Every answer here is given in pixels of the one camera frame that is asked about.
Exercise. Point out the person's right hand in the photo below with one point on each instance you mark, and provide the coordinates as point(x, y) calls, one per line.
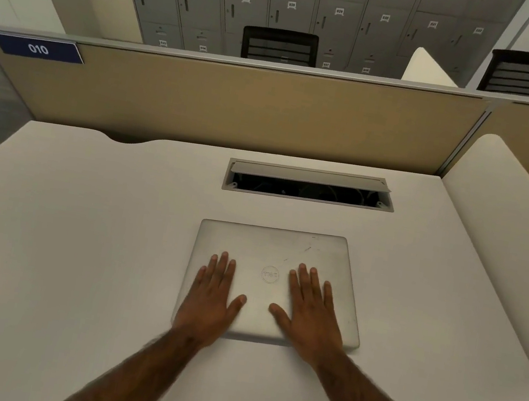
point(312, 323)

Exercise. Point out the person's left hand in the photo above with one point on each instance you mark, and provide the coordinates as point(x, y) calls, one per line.
point(206, 306)

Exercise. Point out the person's right thumb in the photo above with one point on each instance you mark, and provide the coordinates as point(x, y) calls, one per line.
point(279, 314)

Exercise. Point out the person's right little finger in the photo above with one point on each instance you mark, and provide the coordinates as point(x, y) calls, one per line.
point(328, 299)

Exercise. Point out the person's left middle finger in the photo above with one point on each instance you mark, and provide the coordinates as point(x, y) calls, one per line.
point(220, 273)

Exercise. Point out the person's left thumb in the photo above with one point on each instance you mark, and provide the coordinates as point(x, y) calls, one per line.
point(236, 307)

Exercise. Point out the person's right middle finger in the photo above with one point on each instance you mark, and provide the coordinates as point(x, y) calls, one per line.
point(305, 287)

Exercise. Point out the person's left little finger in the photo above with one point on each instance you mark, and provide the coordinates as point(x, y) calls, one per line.
point(199, 278)

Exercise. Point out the person's left forearm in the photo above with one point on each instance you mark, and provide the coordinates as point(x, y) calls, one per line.
point(136, 377)

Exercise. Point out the silver closed laptop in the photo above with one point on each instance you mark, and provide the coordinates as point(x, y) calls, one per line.
point(272, 249)

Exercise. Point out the wide beige desk partition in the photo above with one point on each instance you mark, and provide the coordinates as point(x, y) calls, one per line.
point(239, 104)

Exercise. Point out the white rounded side divider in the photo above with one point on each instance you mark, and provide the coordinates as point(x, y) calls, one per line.
point(504, 236)

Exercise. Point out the black mesh office chair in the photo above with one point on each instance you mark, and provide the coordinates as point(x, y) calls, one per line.
point(279, 46)
point(522, 73)

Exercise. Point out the small white side divider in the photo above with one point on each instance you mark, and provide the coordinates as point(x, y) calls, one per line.
point(428, 67)

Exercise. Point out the blue number sign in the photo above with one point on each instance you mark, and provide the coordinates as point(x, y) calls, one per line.
point(37, 48)

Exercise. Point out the bank of grey lockers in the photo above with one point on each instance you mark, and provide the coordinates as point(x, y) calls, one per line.
point(300, 3)

